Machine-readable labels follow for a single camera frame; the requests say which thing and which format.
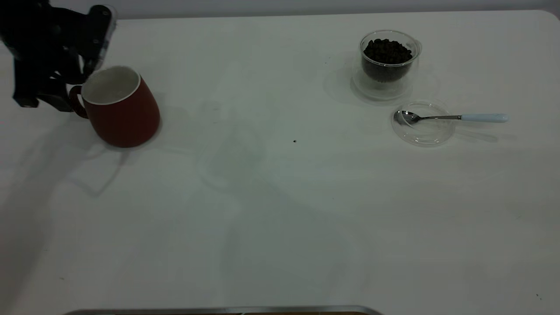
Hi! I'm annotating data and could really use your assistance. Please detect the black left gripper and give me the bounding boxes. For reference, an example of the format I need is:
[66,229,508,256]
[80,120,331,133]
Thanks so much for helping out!
[0,0,117,112]

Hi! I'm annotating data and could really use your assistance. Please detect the red ceramic mug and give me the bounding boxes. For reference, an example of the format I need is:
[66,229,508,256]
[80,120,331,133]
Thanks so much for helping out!
[69,66,161,148]

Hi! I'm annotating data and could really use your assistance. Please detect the metal spoon pale blue handle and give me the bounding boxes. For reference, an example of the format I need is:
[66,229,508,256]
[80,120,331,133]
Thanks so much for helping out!
[393,110,509,126]

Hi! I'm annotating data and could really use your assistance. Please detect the clear glass cup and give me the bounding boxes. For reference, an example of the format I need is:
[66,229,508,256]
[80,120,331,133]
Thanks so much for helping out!
[351,30,423,102]

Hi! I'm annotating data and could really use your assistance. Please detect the dark coffee beans pile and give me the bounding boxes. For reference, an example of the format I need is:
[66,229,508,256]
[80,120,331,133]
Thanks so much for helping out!
[362,38,413,84]

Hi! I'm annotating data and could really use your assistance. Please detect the clear round glass lid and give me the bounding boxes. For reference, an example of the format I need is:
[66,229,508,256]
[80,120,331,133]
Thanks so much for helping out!
[391,101,455,146]

